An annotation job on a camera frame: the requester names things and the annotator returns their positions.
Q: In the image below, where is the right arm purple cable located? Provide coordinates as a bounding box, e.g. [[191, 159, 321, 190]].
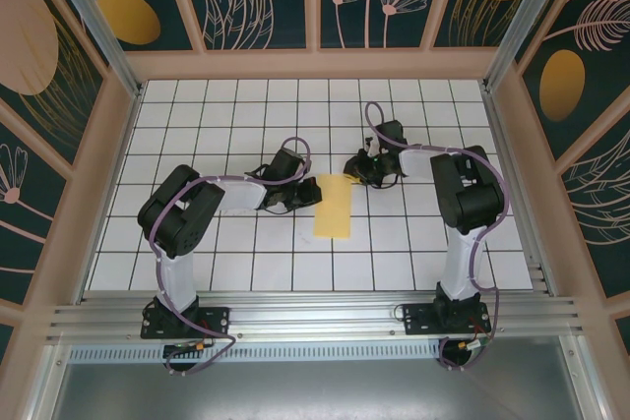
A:
[[364, 102, 509, 373]]

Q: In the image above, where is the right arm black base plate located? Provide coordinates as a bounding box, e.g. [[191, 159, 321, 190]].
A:
[[402, 302, 493, 337]]

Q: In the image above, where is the grey metal sheet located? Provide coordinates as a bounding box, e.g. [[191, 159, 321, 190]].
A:
[[29, 335, 604, 420]]

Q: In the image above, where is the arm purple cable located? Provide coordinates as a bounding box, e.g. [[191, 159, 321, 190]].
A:
[[364, 102, 509, 373], [150, 136, 316, 377]]

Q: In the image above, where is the yellow cloth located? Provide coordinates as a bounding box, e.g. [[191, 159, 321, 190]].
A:
[[312, 174, 353, 240]]

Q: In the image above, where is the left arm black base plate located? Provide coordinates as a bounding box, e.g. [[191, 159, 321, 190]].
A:
[[140, 305, 232, 341]]

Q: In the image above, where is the aluminium corner post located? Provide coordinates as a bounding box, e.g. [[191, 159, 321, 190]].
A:
[[481, 0, 577, 92], [38, 0, 144, 99]]

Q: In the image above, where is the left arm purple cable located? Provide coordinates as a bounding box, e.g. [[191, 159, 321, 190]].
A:
[[150, 136, 316, 377]]

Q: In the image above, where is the small black circuit board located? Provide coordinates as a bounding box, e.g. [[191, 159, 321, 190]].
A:
[[164, 340, 196, 358]]

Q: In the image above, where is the grey slotted cable duct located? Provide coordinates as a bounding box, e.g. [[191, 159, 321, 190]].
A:
[[68, 338, 444, 365]]

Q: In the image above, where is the long aluminium base rail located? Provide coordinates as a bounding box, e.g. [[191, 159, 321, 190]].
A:
[[46, 289, 585, 345]]

